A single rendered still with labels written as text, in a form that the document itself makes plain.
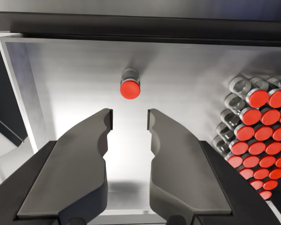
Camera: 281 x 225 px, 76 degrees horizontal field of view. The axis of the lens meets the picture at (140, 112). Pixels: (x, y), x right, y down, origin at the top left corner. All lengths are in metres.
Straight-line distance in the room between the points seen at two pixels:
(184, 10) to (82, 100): 0.16
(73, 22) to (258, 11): 0.19
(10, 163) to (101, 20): 1.66
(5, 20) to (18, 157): 1.54
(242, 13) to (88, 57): 0.18
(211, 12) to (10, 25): 0.20
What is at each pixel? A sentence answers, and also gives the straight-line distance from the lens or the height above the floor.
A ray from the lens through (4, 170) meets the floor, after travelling 1.87.
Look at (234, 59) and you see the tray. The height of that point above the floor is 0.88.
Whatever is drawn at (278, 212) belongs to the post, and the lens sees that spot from 0.42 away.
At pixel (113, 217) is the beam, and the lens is 1.25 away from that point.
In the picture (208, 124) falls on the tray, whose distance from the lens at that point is 0.28.
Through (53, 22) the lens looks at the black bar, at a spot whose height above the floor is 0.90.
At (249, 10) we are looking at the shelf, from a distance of 0.25.
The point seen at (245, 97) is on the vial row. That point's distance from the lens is 0.23.
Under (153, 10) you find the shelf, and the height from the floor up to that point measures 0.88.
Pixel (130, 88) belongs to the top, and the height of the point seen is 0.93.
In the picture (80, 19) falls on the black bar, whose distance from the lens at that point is 0.20.
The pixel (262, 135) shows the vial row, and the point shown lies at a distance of 0.26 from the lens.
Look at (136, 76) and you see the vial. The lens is 0.20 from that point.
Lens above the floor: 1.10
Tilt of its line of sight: 61 degrees down
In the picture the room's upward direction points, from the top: 174 degrees clockwise
